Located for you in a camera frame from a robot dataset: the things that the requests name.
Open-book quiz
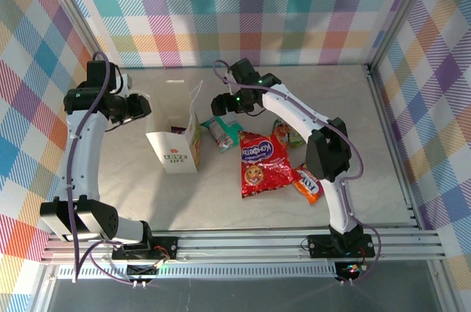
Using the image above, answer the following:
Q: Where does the orange Fox's candy bag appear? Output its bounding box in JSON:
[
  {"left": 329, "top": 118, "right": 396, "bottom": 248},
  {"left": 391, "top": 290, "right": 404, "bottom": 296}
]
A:
[{"left": 292, "top": 166, "right": 323, "bottom": 205}]

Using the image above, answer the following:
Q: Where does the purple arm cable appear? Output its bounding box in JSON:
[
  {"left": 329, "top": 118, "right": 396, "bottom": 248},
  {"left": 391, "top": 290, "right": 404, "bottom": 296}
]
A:
[
  {"left": 68, "top": 50, "right": 155, "bottom": 287},
  {"left": 213, "top": 60, "right": 383, "bottom": 287}
]

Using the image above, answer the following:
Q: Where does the yellow green snack packet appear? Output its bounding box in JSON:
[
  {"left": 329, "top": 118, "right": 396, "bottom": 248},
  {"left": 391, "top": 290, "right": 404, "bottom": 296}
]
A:
[{"left": 286, "top": 130, "right": 306, "bottom": 149}]

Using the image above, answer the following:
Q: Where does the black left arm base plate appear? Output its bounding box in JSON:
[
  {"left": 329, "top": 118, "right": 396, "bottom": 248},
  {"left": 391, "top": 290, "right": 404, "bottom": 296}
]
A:
[{"left": 111, "top": 233, "right": 180, "bottom": 260}]

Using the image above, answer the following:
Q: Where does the aluminium frame post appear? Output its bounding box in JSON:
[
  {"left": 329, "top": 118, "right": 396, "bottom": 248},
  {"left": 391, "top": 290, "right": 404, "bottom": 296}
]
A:
[
  {"left": 36, "top": 0, "right": 113, "bottom": 79},
  {"left": 366, "top": 0, "right": 442, "bottom": 70}
]

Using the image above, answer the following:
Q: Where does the large red candy bag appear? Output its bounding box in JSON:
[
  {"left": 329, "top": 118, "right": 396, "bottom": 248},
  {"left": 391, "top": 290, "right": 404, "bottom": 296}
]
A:
[{"left": 238, "top": 131, "right": 299, "bottom": 199}]

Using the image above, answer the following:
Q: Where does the white paper bag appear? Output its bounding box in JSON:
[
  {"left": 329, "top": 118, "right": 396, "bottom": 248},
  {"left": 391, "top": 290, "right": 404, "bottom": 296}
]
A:
[{"left": 145, "top": 79, "right": 204, "bottom": 176}]

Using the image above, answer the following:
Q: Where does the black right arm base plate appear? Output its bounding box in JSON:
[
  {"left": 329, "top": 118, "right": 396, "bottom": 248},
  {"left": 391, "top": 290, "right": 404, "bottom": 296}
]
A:
[{"left": 307, "top": 233, "right": 376, "bottom": 258}]

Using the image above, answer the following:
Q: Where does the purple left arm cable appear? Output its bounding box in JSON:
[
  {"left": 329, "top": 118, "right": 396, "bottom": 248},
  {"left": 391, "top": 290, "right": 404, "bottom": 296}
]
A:
[{"left": 68, "top": 50, "right": 155, "bottom": 287}]

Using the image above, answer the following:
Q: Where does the teal white snack packet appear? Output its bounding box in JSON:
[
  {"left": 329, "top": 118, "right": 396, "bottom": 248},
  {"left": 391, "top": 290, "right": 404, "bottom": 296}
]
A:
[{"left": 201, "top": 113, "right": 240, "bottom": 154}]

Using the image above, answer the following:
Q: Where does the small black controller board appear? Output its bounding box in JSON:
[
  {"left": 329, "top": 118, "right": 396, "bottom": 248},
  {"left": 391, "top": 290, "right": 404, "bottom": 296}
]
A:
[
  {"left": 126, "top": 263, "right": 160, "bottom": 279},
  {"left": 336, "top": 262, "right": 364, "bottom": 280}
]

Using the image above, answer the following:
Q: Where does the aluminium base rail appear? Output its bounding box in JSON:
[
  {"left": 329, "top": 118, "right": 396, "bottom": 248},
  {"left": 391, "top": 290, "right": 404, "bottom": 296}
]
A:
[{"left": 40, "top": 229, "right": 448, "bottom": 264}]

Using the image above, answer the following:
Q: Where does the aluminium side rail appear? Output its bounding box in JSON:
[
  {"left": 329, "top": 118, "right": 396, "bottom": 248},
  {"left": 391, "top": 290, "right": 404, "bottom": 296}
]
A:
[{"left": 364, "top": 63, "right": 424, "bottom": 232}]

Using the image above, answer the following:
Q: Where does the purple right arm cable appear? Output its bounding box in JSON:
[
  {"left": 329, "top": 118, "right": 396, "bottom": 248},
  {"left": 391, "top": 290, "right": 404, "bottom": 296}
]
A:
[{"left": 213, "top": 60, "right": 383, "bottom": 287}]

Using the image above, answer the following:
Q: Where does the white perforated cable tray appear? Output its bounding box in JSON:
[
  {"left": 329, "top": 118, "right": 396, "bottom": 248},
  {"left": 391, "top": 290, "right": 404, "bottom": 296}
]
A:
[{"left": 57, "top": 266, "right": 339, "bottom": 279}]

